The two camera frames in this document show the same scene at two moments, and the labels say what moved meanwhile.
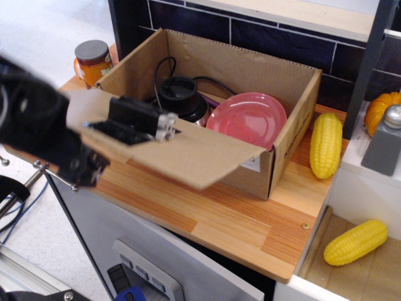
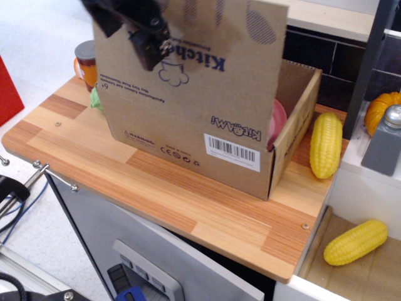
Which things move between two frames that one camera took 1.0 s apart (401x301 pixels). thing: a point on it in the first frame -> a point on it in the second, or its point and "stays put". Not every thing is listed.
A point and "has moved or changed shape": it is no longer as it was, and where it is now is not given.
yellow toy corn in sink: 355,242 stays put
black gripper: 84,168 -> 153,42
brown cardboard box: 234,108 has moved or changed shape
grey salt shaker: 381,152 stays put
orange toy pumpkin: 374,113 stays put
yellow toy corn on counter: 326,144 stays put
